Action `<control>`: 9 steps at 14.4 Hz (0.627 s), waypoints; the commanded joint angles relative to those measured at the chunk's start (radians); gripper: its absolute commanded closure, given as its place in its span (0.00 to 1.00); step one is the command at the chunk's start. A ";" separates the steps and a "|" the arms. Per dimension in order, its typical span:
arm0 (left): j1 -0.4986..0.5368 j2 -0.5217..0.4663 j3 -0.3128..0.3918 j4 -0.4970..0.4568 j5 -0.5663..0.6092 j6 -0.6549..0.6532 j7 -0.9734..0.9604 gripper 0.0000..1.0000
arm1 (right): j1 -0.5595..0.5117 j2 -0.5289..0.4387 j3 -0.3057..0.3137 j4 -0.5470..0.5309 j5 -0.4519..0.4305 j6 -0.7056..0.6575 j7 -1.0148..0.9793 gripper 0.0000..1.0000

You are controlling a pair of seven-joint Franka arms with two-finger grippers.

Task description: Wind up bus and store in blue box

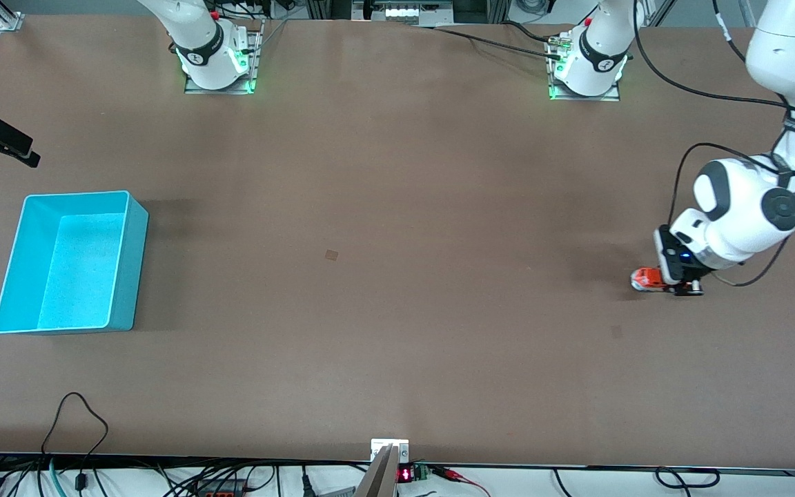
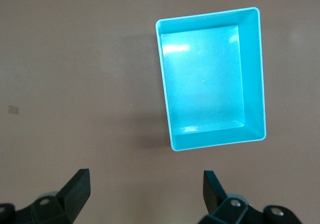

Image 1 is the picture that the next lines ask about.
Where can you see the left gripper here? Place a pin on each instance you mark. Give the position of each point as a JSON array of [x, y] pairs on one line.
[[696, 271]]

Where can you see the orange toy bus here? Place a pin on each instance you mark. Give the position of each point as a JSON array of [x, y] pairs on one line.
[[646, 279]]

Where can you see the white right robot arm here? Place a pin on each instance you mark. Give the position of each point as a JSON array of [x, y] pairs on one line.
[[201, 41]]

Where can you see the blue plastic box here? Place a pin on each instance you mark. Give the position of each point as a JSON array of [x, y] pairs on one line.
[[80, 276]]

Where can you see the red clip leads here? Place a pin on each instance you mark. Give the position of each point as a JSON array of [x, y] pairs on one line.
[[447, 473]]

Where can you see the red digit display module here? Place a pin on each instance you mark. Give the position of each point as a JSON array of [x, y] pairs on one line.
[[406, 475]]

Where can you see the white mounting plate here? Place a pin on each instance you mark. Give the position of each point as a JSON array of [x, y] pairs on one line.
[[378, 445]]

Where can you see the black power strip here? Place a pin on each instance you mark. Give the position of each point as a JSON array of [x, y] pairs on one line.
[[221, 493]]

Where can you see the aluminium corner bracket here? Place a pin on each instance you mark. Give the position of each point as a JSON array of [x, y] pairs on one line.
[[11, 21]]

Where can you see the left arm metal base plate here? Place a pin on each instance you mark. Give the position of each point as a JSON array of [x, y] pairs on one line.
[[580, 98]]

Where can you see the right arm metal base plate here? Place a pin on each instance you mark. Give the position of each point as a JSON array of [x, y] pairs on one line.
[[257, 69]]

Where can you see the grey camera mount bar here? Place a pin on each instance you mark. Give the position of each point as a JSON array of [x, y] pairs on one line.
[[380, 480]]

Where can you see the aluminium frame with white device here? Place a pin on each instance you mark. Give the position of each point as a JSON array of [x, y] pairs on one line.
[[404, 12]]

